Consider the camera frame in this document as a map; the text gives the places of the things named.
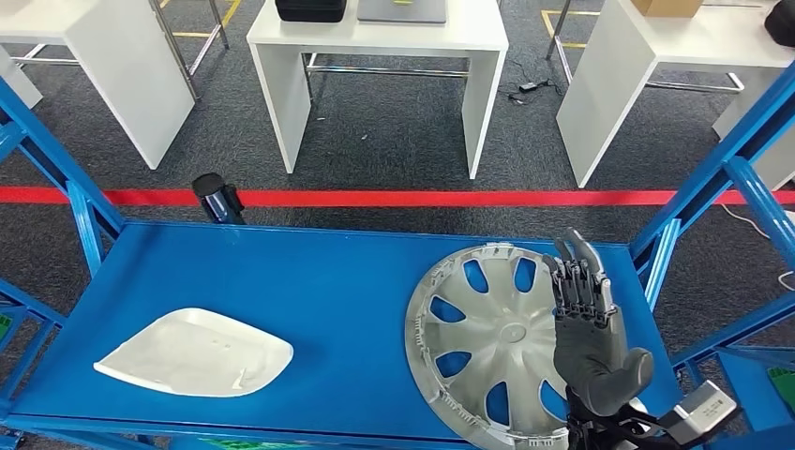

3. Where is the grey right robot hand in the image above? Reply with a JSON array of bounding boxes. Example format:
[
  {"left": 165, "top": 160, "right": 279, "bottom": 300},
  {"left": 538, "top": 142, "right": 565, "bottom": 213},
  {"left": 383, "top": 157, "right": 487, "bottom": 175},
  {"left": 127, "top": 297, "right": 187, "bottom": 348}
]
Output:
[{"left": 541, "top": 227, "right": 655, "bottom": 418}]

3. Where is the silver wheel hubcap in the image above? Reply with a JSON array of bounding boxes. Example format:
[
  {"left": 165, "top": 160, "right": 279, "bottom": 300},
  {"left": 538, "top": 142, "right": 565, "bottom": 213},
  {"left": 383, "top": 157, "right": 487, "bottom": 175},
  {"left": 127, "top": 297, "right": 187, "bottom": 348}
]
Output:
[{"left": 404, "top": 242, "right": 573, "bottom": 450}]

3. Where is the blue metal shelf rack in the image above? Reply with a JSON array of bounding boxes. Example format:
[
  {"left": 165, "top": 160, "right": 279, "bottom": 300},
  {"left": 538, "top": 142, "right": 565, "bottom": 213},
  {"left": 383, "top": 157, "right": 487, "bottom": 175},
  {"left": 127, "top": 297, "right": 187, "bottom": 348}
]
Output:
[
  {"left": 717, "top": 347, "right": 795, "bottom": 436},
  {"left": 0, "top": 279, "right": 67, "bottom": 405},
  {"left": 0, "top": 58, "right": 795, "bottom": 450}
]

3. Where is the white plastic panel part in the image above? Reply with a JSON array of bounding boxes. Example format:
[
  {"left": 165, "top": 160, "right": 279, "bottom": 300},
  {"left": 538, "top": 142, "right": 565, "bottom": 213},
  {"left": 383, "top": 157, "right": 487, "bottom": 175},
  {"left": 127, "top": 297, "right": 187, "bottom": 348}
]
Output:
[{"left": 93, "top": 307, "right": 295, "bottom": 398}]

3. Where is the red barrier belt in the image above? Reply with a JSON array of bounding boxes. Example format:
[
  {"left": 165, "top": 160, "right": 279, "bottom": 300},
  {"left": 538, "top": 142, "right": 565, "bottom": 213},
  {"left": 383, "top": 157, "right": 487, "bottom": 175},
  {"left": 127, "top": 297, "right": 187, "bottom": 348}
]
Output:
[{"left": 0, "top": 185, "right": 795, "bottom": 209}]

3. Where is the white table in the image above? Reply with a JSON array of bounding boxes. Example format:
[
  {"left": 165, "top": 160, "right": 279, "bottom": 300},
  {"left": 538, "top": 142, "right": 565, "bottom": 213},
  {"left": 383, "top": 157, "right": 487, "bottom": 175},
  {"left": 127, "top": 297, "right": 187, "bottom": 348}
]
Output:
[
  {"left": 546, "top": 0, "right": 795, "bottom": 189},
  {"left": 0, "top": 46, "right": 43, "bottom": 110},
  {"left": 0, "top": 0, "right": 231, "bottom": 171},
  {"left": 246, "top": 0, "right": 509, "bottom": 181},
  {"left": 712, "top": 67, "right": 795, "bottom": 192}
]

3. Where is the black power adapter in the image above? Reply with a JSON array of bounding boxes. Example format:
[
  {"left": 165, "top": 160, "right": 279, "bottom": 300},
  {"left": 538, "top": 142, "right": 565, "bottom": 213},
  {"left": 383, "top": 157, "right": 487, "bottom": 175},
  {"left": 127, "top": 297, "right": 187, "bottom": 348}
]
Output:
[{"left": 505, "top": 77, "right": 563, "bottom": 106}]

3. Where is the cardboard box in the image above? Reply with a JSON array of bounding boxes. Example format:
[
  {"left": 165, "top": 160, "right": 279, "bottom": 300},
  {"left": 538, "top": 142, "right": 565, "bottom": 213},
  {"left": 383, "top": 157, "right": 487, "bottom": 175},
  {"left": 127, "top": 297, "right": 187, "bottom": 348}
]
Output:
[{"left": 631, "top": 0, "right": 704, "bottom": 19}]

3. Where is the black bag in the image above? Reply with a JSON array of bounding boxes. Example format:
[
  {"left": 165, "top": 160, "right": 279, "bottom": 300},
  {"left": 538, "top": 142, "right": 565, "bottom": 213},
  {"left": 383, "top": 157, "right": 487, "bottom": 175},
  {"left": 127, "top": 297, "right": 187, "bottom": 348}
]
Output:
[{"left": 763, "top": 0, "right": 795, "bottom": 49}]

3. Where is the grey laptop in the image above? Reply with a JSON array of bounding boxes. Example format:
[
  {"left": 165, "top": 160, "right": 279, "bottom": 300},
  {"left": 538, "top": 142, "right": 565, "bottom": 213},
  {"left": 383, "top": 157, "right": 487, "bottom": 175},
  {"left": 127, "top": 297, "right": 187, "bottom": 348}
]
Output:
[{"left": 356, "top": 0, "right": 448, "bottom": 24}]

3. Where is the black box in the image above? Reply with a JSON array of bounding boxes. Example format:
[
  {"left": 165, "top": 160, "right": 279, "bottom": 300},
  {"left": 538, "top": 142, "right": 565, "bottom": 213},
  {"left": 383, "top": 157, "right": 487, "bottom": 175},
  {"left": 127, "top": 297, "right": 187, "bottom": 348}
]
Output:
[{"left": 275, "top": 0, "right": 348, "bottom": 23}]

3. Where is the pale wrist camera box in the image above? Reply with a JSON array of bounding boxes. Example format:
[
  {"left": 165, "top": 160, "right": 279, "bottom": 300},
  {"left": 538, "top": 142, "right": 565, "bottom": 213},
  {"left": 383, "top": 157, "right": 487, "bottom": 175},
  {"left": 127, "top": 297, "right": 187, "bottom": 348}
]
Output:
[{"left": 659, "top": 380, "right": 741, "bottom": 443}]

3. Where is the white power strip cable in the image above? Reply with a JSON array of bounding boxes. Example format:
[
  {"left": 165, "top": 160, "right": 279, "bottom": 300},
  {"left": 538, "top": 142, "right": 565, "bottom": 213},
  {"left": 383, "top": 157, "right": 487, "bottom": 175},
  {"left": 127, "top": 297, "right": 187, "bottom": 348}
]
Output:
[{"left": 720, "top": 203, "right": 795, "bottom": 293}]

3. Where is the black stanchion post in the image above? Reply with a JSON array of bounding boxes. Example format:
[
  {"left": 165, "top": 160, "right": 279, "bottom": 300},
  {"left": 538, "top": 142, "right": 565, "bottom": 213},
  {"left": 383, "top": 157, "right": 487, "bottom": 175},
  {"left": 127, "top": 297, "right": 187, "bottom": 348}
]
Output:
[{"left": 190, "top": 172, "right": 248, "bottom": 226}]

